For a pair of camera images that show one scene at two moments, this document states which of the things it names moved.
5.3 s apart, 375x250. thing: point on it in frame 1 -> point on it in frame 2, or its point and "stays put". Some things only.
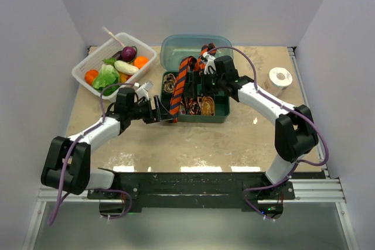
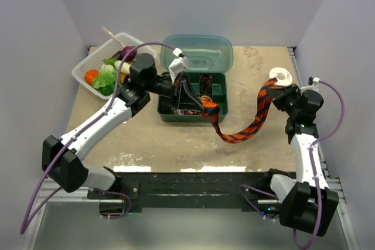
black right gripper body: x=211 y=84 -> x=287 y=101
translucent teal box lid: x=174 y=48 stays put
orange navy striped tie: x=198 y=66 -> x=210 y=109
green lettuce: x=108 y=76 stays put
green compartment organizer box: x=197 y=105 stays put
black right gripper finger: x=197 y=80 -> x=273 y=92
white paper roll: x=278 y=79 stays put
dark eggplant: x=118 y=55 stays put
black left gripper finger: x=164 y=114 -> x=188 y=99
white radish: x=125 y=67 stays put
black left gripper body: x=143 y=111 -> x=162 y=85
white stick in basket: x=110 y=33 stays put
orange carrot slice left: x=90 y=75 stays put
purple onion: x=128 y=53 stays put
